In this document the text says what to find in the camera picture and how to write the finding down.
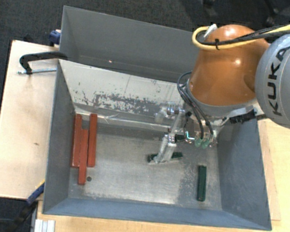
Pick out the dark green block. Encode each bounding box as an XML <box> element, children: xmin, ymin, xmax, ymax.
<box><xmin>192</xmin><ymin>164</ymin><xmax>212</xmax><ymax>203</ymax></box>
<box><xmin>146</xmin><ymin>147</ymin><xmax>185</xmax><ymax>169</ymax></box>

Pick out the red-brown flat block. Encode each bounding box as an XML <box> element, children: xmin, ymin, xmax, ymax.
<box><xmin>67</xmin><ymin>113</ymin><xmax>88</xmax><ymax>169</ymax></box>
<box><xmin>82</xmin><ymin>113</ymin><xmax>104</xmax><ymax>168</ymax></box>
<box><xmin>73</xmin><ymin>128</ymin><xmax>95</xmax><ymax>187</ymax></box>

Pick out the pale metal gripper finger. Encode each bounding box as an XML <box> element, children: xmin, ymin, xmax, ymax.
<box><xmin>159</xmin><ymin>132</ymin><xmax>179</xmax><ymax>165</ymax></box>
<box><xmin>151</xmin><ymin>133</ymin><xmax>170</xmax><ymax>166</ymax></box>

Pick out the grey metal bin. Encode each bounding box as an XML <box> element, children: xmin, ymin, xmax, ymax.
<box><xmin>33</xmin><ymin>5</ymin><xmax>290</xmax><ymax>232</ymax></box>

